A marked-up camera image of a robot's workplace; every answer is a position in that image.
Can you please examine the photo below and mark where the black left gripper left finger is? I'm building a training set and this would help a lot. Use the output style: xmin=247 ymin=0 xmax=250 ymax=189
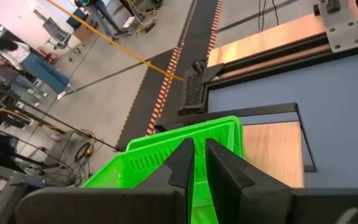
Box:
xmin=14 ymin=138 xmax=196 ymax=224

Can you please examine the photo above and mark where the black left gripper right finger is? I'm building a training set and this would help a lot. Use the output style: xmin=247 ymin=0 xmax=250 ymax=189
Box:
xmin=204 ymin=138 xmax=358 ymax=224

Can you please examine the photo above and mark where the green plastic basket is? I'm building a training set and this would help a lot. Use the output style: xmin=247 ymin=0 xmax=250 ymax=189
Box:
xmin=125 ymin=115 xmax=244 ymax=153
xmin=81 ymin=119 xmax=246 ymax=224

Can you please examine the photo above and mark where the grey metal table leg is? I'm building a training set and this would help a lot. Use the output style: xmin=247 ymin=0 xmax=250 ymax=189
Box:
xmin=0 ymin=161 xmax=35 ymax=224

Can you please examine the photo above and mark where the wooden table side board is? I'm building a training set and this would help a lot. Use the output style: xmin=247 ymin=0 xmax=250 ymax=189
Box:
xmin=206 ymin=0 xmax=358 ymax=68

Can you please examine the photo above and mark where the brown cardboard box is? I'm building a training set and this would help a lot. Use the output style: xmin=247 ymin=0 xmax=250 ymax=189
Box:
xmin=73 ymin=24 xmax=101 ymax=43

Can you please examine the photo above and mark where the black mat with striped edges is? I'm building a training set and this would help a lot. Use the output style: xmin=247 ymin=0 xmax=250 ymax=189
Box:
xmin=115 ymin=0 xmax=224 ymax=152

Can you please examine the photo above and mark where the person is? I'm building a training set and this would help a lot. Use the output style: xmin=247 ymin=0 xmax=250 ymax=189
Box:
xmin=0 ymin=35 xmax=71 ymax=101

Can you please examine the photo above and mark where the grey office chair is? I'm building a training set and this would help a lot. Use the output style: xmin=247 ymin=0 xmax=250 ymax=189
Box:
xmin=32 ymin=8 xmax=71 ymax=50

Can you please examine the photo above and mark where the black workbench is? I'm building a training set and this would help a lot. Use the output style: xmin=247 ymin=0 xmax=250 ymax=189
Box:
xmin=75 ymin=0 xmax=164 ymax=40

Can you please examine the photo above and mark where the blue box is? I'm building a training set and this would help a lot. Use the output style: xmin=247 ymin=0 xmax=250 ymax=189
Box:
xmin=66 ymin=8 xmax=88 ymax=29

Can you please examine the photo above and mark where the grey metal mounting plate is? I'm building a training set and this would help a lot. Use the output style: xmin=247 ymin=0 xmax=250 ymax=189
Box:
xmin=317 ymin=0 xmax=358 ymax=54

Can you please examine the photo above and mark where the black aluminium table frame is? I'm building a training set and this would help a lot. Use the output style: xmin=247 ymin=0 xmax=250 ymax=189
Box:
xmin=202 ymin=29 xmax=358 ymax=91

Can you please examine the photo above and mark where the orange cable across mat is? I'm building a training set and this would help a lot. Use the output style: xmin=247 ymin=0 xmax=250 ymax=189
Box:
xmin=46 ymin=0 xmax=185 ymax=83

